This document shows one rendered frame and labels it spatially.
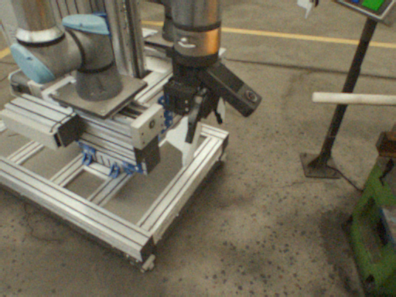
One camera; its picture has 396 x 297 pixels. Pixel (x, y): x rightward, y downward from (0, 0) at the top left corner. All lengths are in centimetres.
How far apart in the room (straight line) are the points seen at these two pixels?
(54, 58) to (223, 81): 50
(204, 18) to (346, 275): 137
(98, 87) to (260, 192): 111
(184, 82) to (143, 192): 102
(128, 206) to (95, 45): 78
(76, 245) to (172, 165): 60
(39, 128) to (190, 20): 77
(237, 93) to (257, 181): 136
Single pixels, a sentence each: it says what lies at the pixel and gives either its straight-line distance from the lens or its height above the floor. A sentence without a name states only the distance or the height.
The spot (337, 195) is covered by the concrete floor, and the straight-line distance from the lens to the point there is 191.
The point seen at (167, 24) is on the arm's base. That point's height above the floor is 88.
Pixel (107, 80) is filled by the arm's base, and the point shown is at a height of 88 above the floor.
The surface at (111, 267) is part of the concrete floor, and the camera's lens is 157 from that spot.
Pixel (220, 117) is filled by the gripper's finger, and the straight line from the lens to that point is 65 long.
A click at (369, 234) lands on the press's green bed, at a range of 160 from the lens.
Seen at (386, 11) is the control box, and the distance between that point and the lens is 136.
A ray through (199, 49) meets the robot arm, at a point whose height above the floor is 115.
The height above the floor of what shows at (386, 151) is 94.
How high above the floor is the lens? 135
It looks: 42 degrees down
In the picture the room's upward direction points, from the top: straight up
